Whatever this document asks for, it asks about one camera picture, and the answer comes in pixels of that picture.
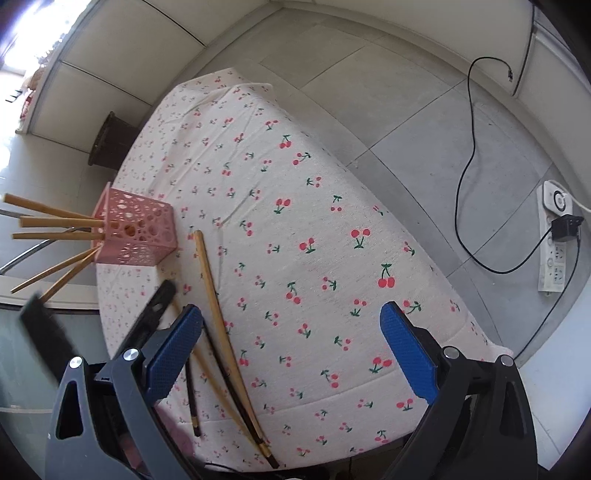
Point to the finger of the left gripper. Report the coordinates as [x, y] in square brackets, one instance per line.
[148, 320]

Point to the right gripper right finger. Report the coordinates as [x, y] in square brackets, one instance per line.
[478, 424]

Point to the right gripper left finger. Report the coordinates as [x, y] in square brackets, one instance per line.
[104, 424]

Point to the pink perforated utensil holder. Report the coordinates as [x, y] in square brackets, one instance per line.
[137, 230]

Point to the black chopstick gold band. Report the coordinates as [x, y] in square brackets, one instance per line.
[258, 441]
[192, 404]

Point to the left gloved hand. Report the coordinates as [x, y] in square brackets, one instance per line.
[180, 432]

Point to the leaning metal pole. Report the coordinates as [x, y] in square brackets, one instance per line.
[37, 248]

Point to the cherry print tablecloth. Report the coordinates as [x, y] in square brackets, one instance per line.
[303, 257]

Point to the dark brown trash bin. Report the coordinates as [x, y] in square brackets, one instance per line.
[112, 143]

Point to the black plug adapter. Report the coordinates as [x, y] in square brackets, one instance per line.
[566, 227]

